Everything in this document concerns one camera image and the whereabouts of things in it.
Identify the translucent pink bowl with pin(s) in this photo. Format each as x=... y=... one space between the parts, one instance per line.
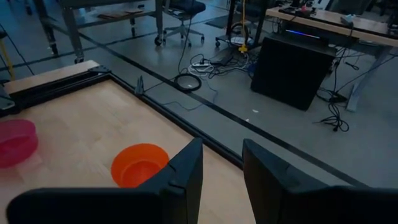
x=15 y=143

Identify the black office chair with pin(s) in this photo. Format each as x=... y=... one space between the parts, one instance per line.
x=183 y=18

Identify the wooden desk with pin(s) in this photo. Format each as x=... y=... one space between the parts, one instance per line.
x=335 y=23

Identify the white power strip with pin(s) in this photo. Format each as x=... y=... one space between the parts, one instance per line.
x=201 y=64

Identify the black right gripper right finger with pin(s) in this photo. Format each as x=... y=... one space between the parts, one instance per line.
x=295 y=199

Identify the small bright orange bowl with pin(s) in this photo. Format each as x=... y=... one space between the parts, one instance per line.
x=136 y=165

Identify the small black bracket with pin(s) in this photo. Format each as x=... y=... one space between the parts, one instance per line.
x=140 y=86

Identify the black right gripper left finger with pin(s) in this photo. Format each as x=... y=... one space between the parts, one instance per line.
x=124 y=205

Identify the black table edge frame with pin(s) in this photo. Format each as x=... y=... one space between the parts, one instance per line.
x=155 y=105

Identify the black computer tower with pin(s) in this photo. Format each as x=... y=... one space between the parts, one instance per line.
x=290 y=73

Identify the grey metal workbench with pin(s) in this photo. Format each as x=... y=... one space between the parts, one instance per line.
x=93 y=12

